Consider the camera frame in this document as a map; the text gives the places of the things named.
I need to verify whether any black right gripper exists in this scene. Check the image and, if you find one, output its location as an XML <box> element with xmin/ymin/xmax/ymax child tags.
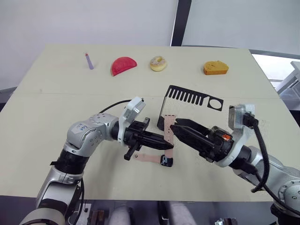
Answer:
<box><xmin>170</xmin><ymin>118</ymin><xmax>235</xmax><ymax>163</ymax></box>

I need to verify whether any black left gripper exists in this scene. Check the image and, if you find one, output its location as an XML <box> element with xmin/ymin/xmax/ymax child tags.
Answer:
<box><xmin>122</xmin><ymin>117</ymin><xmax>174</xmax><ymax>161</ymax></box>

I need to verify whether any black watch body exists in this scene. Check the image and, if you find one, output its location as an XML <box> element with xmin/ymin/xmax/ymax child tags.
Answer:
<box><xmin>160</xmin><ymin>154</ymin><xmax>174</xmax><ymax>168</ymax></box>

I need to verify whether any pink perforated watch strap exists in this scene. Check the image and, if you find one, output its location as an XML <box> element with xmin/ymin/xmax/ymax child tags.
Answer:
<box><xmin>164</xmin><ymin>114</ymin><xmax>177</xmax><ymax>162</ymax></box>

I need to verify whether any black slotted watch stand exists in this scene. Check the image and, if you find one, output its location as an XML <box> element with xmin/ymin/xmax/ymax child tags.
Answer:
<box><xmin>157</xmin><ymin>84</ymin><xmax>225</xmax><ymax>130</ymax></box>

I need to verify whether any orange toy cake piece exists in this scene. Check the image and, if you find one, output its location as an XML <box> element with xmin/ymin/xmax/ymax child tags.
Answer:
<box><xmin>202</xmin><ymin>60</ymin><xmax>230</xmax><ymax>76</ymax></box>

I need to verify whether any sprinkled toy donut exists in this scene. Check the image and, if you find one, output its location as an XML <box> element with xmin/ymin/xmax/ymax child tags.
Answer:
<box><xmin>150</xmin><ymin>55</ymin><xmax>169</xmax><ymax>72</ymax></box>

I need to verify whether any grey rounded shape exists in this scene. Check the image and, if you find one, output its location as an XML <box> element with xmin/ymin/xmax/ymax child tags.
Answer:
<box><xmin>109</xmin><ymin>203</ymin><xmax>135</xmax><ymax>225</ymax></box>
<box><xmin>168</xmin><ymin>201</ymin><xmax>191</xmax><ymax>225</ymax></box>

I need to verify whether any red watermelon slice toy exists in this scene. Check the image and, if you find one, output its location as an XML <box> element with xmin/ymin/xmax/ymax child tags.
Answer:
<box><xmin>110</xmin><ymin>56</ymin><xmax>138</xmax><ymax>77</ymax></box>

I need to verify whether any purple pen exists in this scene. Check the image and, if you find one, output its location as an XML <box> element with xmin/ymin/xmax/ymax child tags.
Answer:
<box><xmin>84</xmin><ymin>52</ymin><xmax>95</xmax><ymax>70</ymax></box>

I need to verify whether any white storage shelf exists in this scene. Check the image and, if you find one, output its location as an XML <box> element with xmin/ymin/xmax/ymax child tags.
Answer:
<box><xmin>269</xmin><ymin>60</ymin><xmax>300</xmax><ymax>111</ymax></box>

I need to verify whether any dark vertical pillar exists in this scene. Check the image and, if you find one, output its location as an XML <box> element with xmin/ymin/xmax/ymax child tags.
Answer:
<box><xmin>169</xmin><ymin>0</ymin><xmax>191</xmax><ymax>47</ymax></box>

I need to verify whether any pink buckle watch strap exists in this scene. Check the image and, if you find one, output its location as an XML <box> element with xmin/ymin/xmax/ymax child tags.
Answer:
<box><xmin>133</xmin><ymin>153</ymin><xmax>162</xmax><ymax>164</ymax></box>

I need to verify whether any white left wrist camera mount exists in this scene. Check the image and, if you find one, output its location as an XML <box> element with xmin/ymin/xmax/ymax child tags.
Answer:
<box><xmin>118</xmin><ymin>96</ymin><xmax>146</xmax><ymax>144</ymax></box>

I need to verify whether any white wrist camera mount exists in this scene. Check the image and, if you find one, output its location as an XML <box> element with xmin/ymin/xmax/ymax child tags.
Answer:
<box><xmin>214</xmin><ymin>103</ymin><xmax>256</xmax><ymax>168</ymax></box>
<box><xmin>118</xmin><ymin>96</ymin><xmax>146</xmax><ymax>144</ymax></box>

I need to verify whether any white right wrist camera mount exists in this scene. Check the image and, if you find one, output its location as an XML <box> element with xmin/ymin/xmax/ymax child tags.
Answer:
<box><xmin>214</xmin><ymin>103</ymin><xmax>256</xmax><ymax>168</ymax></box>

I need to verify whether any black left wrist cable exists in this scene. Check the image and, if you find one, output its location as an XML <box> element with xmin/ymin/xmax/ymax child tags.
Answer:
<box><xmin>98</xmin><ymin>99</ymin><xmax>135</xmax><ymax>114</ymax></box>

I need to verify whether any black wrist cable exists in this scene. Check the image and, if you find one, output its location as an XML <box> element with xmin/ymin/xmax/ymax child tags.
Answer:
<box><xmin>98</xmin><ymin>99</ymin><xmax>135</xmax><ymax>114</ymax></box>
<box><xmin>243</xmin><ymin>112</ymin><xmax>300</xmax><ymax>213</ymax></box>

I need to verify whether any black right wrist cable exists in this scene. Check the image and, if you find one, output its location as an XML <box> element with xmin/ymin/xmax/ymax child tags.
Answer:
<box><xmin>243</xmin><ymin>112</ymin><xmax>300</xmax><ymax>213</ymax></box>

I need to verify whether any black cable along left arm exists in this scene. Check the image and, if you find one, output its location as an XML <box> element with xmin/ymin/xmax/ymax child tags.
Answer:
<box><xmin>69</xmin><ymin>177</ymin><xmax>86</xmax><ymax>225</ymax></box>

